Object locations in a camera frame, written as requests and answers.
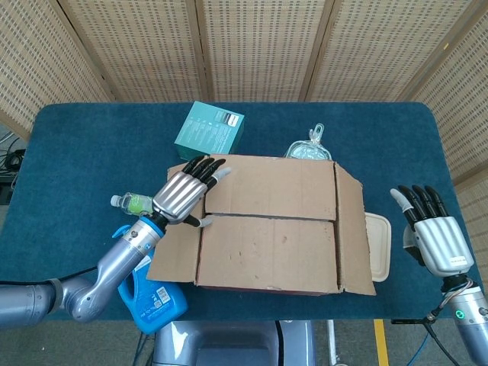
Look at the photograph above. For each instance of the clear green-label water bottle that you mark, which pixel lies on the clear green-label water bottle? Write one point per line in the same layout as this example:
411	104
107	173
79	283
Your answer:
133	204

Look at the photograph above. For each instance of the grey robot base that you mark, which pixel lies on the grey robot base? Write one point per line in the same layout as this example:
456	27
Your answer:
213	343

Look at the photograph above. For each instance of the beige pulp food container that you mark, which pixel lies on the beige pulp food container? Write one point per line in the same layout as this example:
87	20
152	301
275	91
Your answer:
381	248

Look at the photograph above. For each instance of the clear plastic bag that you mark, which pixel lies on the clear plastic bag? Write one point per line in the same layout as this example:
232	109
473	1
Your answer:
309	150

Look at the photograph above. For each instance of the teal product box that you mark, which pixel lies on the teal product box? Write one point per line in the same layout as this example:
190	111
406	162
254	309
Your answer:
206	133

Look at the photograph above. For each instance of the blue detergent bottle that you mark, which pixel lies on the blue detergent bottle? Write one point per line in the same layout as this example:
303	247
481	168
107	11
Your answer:
152	305

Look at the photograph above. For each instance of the blue table cloth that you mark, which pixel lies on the blue table cloth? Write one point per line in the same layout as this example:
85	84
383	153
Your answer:
95	152

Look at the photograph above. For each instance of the black flat bar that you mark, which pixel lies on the black flat bar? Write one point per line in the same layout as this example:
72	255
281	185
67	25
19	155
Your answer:
409	321

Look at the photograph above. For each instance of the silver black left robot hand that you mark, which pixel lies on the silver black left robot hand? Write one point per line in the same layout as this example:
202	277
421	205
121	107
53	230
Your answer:
179	196

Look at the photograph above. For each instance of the white pole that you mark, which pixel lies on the white pole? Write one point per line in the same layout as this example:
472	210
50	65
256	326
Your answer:
332	343

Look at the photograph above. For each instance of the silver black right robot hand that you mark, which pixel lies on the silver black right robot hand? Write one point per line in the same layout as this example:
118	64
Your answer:
442	244

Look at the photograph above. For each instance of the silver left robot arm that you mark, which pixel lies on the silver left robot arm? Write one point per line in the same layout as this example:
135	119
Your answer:
114	259

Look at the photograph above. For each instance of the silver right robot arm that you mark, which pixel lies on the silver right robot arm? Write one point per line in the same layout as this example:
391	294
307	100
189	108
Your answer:
469	316

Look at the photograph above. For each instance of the red taped cardboard box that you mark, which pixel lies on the red taped cardboard box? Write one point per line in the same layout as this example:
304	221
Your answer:
267	248

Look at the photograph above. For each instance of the wooden rattan folding screen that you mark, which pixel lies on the wooden rattan folding screen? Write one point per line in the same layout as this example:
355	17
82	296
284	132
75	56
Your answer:
259	45

